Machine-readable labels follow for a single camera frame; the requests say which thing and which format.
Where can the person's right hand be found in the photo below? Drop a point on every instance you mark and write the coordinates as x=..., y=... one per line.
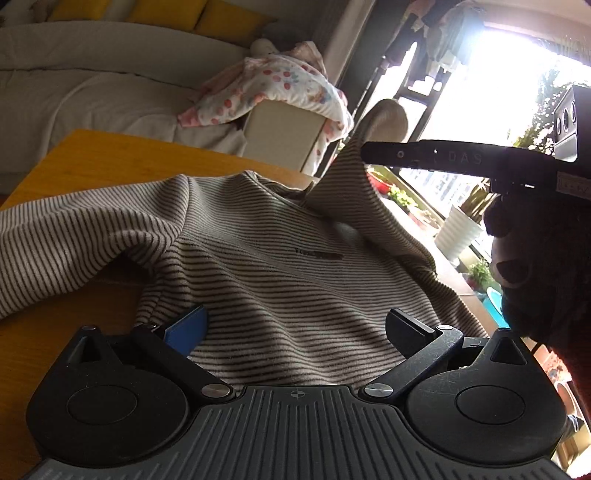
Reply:
x=540, y=258

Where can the yellow cushion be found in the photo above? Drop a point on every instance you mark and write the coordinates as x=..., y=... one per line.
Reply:
x=69, y=8
x=166, y=10
x=231, y=23

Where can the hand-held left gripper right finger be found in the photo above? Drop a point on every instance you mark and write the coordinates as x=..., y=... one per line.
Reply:
x=406, y=330

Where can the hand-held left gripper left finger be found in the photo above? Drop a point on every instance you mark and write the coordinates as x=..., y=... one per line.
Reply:
x=187, y=330

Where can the potted plant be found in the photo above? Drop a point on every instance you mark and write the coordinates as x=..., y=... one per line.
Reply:
x=475, y=196

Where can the hanging clothes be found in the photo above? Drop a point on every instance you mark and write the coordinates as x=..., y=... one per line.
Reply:
x=443, y=32

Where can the floral blanket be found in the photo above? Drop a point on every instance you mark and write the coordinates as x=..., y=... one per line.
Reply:
x=277, y=78

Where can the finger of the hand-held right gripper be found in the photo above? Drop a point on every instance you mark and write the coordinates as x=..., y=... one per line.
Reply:
x=415, y=154

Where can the beige sofa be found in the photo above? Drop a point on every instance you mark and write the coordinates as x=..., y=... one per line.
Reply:
x=92, y=92

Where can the white flower pot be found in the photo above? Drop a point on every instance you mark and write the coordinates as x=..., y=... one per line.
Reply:
x=457, y=233

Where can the striped sweater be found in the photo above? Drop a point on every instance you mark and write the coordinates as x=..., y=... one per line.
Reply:
x=277, y=286

